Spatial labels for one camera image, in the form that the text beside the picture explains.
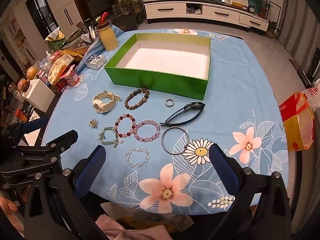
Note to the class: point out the pink snack packet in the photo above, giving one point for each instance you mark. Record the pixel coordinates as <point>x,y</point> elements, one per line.
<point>71,78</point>

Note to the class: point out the small floor potted plant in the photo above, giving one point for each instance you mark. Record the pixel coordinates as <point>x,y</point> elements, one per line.
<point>272,31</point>

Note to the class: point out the small gold brooch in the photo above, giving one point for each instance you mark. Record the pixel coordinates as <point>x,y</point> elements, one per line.
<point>93,123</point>

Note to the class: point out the green tissue box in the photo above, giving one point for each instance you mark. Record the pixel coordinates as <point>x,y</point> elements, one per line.
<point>56,43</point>

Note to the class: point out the silver bangle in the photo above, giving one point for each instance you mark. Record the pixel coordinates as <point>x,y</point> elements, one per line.
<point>162,138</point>

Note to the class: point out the person's left hand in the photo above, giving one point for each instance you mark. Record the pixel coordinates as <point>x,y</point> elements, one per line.
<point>8,206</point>

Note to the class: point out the white plastic bag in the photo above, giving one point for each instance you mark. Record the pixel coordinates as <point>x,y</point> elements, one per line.
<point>312,92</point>

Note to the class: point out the grey curtain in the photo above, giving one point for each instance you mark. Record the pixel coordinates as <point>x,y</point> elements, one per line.
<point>295,17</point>

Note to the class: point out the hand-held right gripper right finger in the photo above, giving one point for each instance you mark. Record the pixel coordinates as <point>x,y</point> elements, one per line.
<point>222,170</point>

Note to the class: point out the pink towel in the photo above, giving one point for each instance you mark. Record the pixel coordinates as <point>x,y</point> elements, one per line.
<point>130,231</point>

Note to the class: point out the white and yellow box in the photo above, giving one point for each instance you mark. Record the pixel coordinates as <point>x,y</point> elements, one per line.
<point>239,0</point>

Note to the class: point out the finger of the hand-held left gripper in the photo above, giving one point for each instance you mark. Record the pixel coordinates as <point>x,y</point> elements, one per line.
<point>63,138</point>
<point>35,126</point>

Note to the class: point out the green cardboard box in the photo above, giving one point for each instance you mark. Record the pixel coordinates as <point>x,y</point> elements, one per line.
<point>155,80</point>

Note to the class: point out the orange fruit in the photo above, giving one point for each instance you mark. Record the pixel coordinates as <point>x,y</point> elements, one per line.
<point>32,72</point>

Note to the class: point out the white TV cabinet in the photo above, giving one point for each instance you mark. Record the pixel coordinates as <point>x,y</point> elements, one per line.
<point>217,12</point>

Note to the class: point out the dark blue smart band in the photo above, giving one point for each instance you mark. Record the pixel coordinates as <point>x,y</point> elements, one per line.
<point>201,107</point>

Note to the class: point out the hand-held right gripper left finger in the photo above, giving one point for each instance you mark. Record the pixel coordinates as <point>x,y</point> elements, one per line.
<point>90,166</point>

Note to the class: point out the red and yellow bag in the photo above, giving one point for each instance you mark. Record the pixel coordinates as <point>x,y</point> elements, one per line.
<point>296,125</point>

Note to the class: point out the potted plant in brown pot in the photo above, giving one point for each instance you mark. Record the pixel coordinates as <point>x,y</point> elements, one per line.
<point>263,10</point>

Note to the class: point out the upright vacuum cleaner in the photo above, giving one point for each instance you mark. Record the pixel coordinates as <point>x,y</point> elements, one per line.
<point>303,76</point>

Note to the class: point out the blue floral tablecloth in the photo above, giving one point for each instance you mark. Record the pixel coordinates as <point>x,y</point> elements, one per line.
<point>237,85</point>

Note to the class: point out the white wrist watch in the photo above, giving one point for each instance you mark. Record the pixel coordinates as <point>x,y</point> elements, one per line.
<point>101,103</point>

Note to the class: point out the yellow snack packet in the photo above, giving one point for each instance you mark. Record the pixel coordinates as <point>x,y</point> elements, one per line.
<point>58,68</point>

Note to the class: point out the plant rack with green plants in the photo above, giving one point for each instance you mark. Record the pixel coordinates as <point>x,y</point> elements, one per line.
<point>127,10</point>

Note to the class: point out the yellow bottle with brown lid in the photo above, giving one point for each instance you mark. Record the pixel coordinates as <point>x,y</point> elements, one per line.
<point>108,37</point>

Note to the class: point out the small alarm clock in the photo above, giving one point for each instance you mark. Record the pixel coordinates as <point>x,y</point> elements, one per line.
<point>251,9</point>

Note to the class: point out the white cardboard box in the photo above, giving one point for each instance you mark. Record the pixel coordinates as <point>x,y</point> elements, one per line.
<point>37,93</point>

